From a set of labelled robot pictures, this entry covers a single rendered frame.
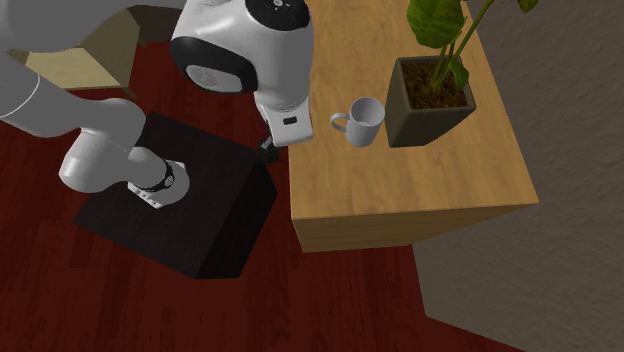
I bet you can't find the dark robot stand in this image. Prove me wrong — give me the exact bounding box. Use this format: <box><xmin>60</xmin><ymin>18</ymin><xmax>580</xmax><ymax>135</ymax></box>
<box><xmin>71</xmin><ymin>111</ymin><xmax>280</xmax><ymax>281</ymax></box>

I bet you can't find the green plant in square pot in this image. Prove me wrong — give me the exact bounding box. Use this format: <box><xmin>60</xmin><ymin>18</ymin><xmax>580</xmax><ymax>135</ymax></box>
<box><xmin>384</xmin><ymin>0</ymin><xmax>540</xmax><ymax>149</ymax></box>

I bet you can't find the grey mug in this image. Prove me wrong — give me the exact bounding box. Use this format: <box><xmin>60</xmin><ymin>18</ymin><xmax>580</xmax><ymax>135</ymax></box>
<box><xmin>329</xmin><ymin>96</ymin><xmax>387</xmax><ymax>149</ymax></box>

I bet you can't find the light wooden table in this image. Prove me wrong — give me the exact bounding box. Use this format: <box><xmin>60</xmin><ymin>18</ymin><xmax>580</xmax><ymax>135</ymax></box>
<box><xmin>287</xmin><ymin>0</ymin><xmax>540</xmax><ymax>254</ymax></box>

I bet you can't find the beige wooden furniture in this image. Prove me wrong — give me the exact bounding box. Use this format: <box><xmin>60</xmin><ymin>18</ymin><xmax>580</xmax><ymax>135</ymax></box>
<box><xmin>5</xmin><ymin>4</ymin><xmax>187</xmax><ymax>99</ymax></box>

